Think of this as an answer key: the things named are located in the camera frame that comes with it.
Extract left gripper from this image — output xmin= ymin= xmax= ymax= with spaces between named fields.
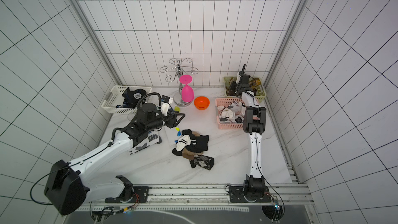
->
xmin=147 ymin=109 xmax=186 ymax=131

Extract yellow brown plaid sock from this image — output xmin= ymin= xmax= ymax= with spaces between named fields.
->
xmin=249 ymin=78 xmax=261 ymax=88

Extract black sock white logo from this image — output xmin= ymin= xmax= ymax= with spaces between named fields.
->
xmin=121 ymin=88 xmax=147 ymax=108

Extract white sock grey pattern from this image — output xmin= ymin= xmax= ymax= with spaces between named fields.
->
xmin=217 ymin=101 xmax=246 ymax=123

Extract black white sock pile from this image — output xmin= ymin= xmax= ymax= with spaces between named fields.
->
xmin=172 ymin=129 xmax=209 ymax=161

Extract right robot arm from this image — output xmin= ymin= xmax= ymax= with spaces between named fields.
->
xmin=235 ymin=64 xmax=266 ymax=199

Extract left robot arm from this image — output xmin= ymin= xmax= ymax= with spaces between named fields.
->
xmin=44 ymin=92 xmax=185 ymax=216

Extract green plastic basket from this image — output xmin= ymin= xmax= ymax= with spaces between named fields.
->
xmin=223 ymin=76 xmax=266 ymax=103

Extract pink plastic basket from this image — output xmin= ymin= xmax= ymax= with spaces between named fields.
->
xmin=216 ymin=97 xmax=257 ymax=130

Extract white plastic basket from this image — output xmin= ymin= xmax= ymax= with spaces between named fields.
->
xmin=101 ymin=86 xmax=152 ymax=114

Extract white sock yellow blue patches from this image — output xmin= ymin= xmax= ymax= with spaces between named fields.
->
xmin=174 ymin=106 xmax=185 ymax=139

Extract chrome cup holder stand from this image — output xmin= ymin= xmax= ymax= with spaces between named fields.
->
xmin=160 ymin=57 xmax=199 ymax=107

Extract orange plastic bowl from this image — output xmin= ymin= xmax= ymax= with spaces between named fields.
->
xmin=194 ymin=96 xmax=210 ymax=111

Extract pink plastic goblet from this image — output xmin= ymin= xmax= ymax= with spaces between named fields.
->
xmin=179 ymin=75 xmax=195 ymax=102

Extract black grey argyle sock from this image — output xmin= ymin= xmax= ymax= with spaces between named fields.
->
xmin=190 ymin=155 xmax=215 ymax=171

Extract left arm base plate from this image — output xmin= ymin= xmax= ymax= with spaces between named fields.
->
xmin=105 ymin=186 xmax=150 ymax=204

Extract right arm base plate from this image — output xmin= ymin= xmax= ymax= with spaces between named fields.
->
xmin=226 ymin=185 xmax=272 ymax=203

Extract aluminium rail frame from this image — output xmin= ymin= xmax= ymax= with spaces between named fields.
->
xmin=76 ymin=184 xmax=320 ymax=224

